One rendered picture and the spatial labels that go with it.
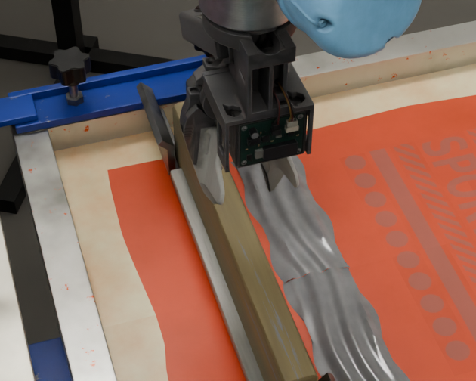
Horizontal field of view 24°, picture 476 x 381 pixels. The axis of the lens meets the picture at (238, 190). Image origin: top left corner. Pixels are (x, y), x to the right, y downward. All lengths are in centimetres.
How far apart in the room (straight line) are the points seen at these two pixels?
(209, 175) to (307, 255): 23
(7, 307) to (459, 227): 47
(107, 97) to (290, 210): 24
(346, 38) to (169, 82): 61
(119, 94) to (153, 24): 175
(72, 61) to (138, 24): 179
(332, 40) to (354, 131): 61
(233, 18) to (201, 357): 38
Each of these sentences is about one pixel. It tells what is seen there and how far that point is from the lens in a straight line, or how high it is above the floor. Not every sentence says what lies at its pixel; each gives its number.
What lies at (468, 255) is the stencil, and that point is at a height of 96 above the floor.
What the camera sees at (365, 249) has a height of 96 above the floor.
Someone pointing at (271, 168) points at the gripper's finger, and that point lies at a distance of 95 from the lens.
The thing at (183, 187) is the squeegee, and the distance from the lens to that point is 113.
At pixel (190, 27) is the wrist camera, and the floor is 125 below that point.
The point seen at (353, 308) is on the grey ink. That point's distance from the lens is 108.
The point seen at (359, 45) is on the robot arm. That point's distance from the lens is 66.
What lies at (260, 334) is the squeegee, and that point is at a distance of 94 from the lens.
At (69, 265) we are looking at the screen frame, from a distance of 108.
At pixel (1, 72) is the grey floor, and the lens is 287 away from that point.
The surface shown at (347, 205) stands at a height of 96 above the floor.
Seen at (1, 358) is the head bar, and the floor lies 104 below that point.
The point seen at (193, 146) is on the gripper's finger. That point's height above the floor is 118.
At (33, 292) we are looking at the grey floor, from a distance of 235.
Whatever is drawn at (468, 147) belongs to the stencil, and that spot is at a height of 96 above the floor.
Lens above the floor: 181
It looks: 46 degrees down
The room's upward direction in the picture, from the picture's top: straight up
